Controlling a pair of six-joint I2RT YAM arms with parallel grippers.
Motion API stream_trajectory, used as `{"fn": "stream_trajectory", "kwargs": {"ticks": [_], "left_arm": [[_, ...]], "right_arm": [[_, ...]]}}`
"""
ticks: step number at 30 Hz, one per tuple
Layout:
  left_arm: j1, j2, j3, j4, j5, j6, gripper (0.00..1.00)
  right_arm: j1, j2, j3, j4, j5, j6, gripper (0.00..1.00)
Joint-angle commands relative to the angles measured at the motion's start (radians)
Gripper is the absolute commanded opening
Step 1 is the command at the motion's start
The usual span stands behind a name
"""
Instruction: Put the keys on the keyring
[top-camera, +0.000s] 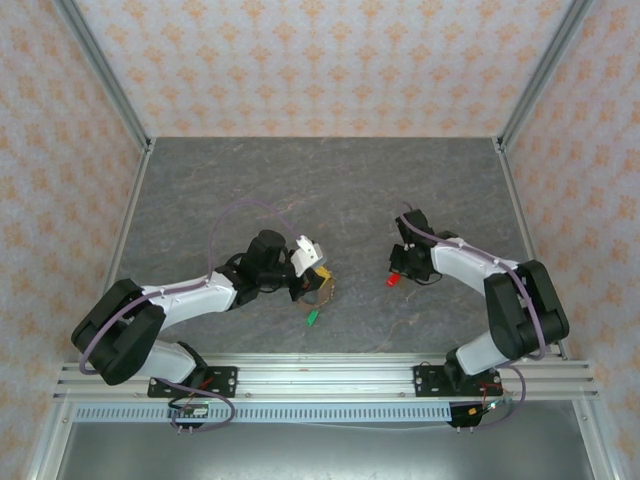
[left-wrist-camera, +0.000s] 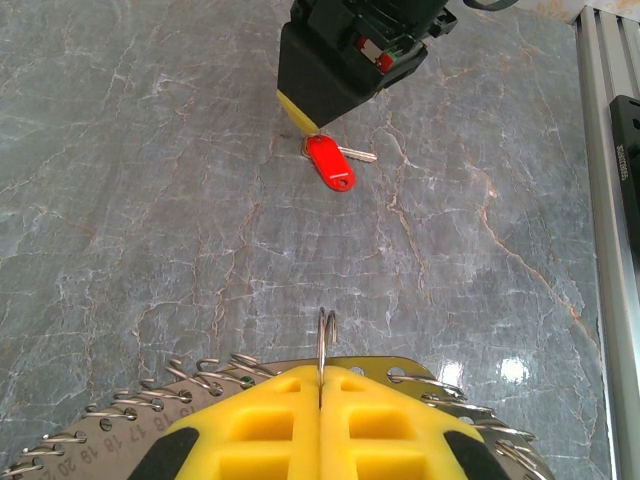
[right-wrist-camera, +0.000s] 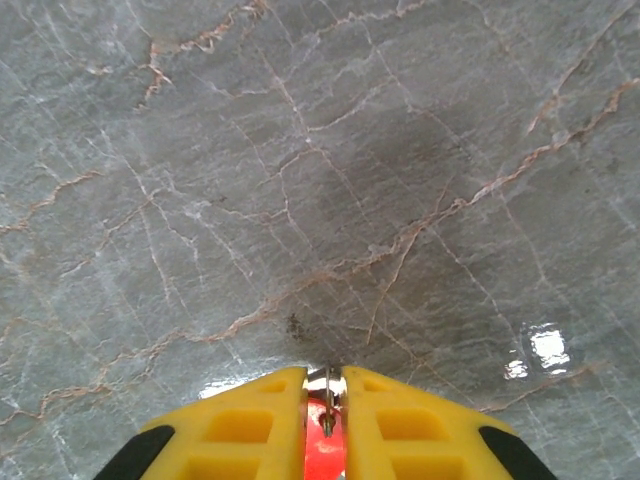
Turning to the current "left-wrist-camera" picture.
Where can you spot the wide aluminium mounting rail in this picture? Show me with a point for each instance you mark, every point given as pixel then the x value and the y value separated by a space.
pixel 595 200

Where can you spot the metal disc with key rings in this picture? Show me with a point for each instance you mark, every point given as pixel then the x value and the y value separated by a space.
pixel 115 440

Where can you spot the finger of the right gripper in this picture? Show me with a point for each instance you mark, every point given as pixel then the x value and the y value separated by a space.
pixel 325 85

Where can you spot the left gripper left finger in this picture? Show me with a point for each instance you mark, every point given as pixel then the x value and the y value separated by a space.
pixel 260 445

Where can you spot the red key tag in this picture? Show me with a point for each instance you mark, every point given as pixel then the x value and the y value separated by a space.
pixel 330 162

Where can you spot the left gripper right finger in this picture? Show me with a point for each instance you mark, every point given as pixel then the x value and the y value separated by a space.
pixel 390 445

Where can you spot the silver key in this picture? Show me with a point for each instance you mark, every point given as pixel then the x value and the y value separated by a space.
pixel 360 155

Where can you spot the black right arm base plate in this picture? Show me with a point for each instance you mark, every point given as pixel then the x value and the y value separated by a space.
pixel 625 200

